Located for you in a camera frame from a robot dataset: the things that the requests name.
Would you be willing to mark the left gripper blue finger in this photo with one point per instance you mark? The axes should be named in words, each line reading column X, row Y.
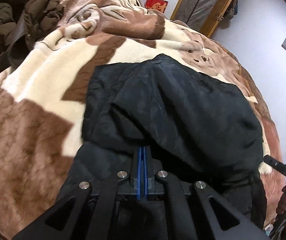
column 137, row 167
column 148, row 177

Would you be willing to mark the black padded jacket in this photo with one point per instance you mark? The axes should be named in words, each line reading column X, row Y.
column 198, row 127

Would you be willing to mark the brown and cream plush blanket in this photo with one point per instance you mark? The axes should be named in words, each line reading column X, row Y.
column 42, row 101

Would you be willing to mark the red gift box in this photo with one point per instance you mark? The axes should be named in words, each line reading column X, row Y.
column 159, row 5

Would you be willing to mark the wooden framed door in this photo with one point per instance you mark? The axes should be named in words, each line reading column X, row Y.
column 204, row 16

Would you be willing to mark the brown puffer coat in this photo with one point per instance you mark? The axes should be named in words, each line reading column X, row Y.
column 22, row 23

